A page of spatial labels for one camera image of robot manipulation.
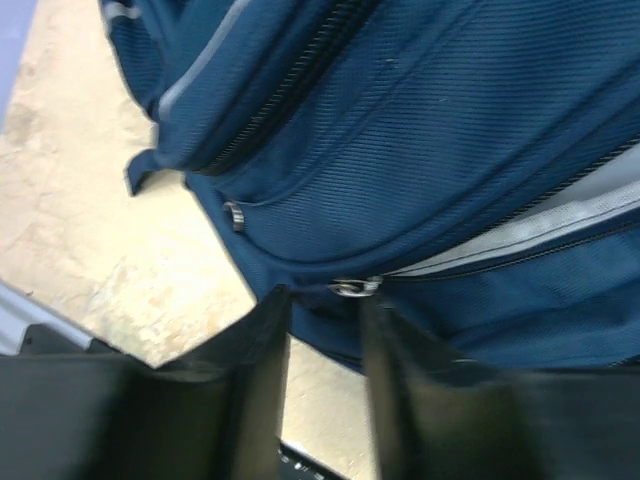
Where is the navy blue student backpack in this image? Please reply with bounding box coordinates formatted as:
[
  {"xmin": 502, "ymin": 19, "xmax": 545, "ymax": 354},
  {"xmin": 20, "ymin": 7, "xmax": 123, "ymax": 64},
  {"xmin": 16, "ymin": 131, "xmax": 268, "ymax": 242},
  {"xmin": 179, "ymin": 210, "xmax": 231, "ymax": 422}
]
[{"xmin": 100, "ymin": 1, "xmax": 639, "ymax": 368}]

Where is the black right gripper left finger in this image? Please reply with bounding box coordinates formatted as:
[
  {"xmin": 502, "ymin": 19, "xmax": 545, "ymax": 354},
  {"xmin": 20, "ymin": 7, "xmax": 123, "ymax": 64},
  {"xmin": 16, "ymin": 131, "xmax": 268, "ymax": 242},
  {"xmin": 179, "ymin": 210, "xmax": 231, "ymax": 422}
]
[{"xmin": 1, "ymin": 287, "xmax": 291, "ymax": 479}]

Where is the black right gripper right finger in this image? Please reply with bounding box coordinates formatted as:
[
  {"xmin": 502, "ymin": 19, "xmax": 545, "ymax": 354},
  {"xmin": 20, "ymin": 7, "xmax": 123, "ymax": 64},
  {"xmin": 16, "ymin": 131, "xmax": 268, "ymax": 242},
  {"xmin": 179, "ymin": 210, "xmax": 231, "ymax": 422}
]
[{"xmin": 360, "ymin": 297, "xmax": 639, "ymax": 480}]

